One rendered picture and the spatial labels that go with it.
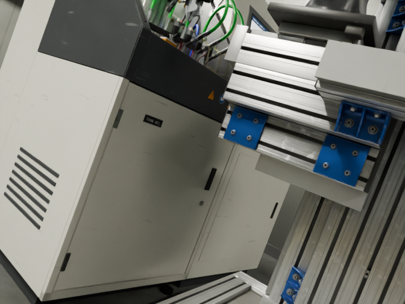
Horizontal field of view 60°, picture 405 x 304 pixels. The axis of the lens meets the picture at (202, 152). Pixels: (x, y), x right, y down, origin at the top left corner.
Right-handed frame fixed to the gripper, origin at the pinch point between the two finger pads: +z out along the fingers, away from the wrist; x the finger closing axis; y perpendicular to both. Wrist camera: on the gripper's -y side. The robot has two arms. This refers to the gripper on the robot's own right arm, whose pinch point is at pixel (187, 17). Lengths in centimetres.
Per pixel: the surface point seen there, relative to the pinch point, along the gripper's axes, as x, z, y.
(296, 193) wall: 175, 59, 0
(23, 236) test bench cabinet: -35, 96, 0
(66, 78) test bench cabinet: -35, 41, -8
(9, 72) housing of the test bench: -35, 46, -53
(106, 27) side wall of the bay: -34.9, 20.7, 4.2
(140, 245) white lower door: -2, 89, 22
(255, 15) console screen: 55, -28, -11
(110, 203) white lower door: -23, 73, 22
